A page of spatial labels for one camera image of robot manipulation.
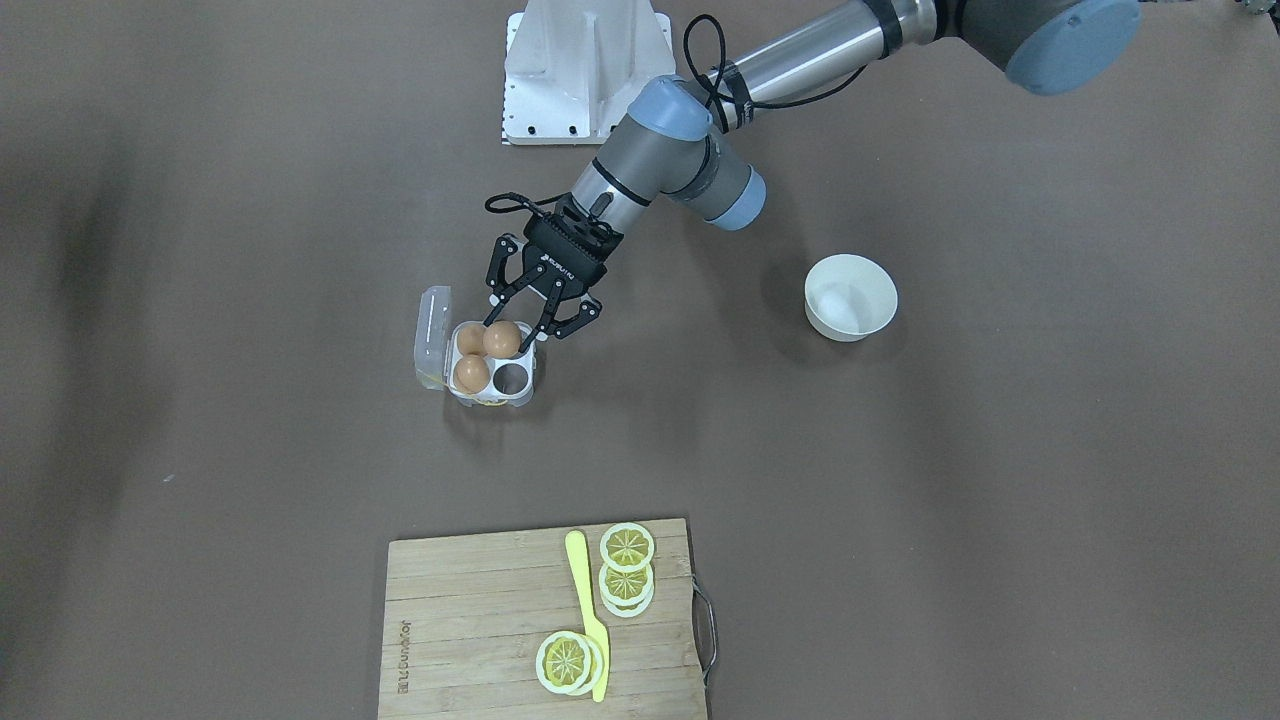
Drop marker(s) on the brown egg from bowl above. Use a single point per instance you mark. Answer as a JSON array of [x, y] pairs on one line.
[[502, 340]]

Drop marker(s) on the brown egg in box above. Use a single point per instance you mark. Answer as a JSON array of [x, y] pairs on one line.
[[469, 339], [471, 374]]

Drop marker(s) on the clear plastic egg box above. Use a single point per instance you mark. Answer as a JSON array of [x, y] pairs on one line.
[[434, 356]]

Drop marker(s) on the yellow plastic knife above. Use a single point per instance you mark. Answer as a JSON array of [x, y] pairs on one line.
[[576, 548]]

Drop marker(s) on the lemon slice stack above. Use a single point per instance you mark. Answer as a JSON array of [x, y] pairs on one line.
[[627, 546], [626, 594]]

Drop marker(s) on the white bowl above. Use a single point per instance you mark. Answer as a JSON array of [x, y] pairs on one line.
[[848, 297]]

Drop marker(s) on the lemon slice single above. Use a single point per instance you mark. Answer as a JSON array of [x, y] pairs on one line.
[[569, 663]]

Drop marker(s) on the white pedestal column base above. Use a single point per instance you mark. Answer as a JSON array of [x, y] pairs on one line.
[[573, 67]]

